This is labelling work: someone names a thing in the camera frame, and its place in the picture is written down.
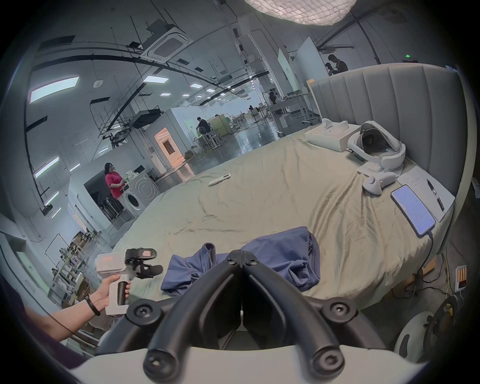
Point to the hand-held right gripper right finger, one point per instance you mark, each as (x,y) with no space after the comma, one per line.
(300,322)

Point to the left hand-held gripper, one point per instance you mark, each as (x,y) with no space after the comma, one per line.
(108,264)

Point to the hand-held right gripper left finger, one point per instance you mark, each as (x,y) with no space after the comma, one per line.
(176,330)

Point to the person's left forearm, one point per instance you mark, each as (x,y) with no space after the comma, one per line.
(63,318)

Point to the person's left hand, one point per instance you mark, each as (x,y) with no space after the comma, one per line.
(107,292)

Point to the white washing machine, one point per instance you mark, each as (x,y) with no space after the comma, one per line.
(140,195)

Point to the dark blue shirt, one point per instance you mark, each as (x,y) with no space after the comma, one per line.
(285,255)

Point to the shelf rack with cartons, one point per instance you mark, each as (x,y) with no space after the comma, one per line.
(73,270)

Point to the white remote control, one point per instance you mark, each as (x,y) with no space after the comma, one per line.
(219,180)

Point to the bed with beige sheet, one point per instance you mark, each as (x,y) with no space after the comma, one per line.
(281,187)

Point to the white hand controller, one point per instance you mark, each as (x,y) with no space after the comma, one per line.
(327,124)
(373,185)

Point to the smartphone with lit screen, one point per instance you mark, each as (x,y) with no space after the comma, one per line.
(412,210)

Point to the white power strip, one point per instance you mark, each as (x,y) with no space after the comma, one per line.
(461,277)

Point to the white flat box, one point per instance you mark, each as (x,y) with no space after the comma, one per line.
(333,141)

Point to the white paper sheet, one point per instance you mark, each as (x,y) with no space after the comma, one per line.
(416,179)

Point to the black pen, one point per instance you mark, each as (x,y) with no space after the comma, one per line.
(435,195)

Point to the white headset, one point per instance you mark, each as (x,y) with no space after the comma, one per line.
(392,157)

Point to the white desk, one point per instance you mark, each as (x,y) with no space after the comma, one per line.
(290,107)

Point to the grey padded headboard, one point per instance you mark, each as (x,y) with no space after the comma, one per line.
(393,105)

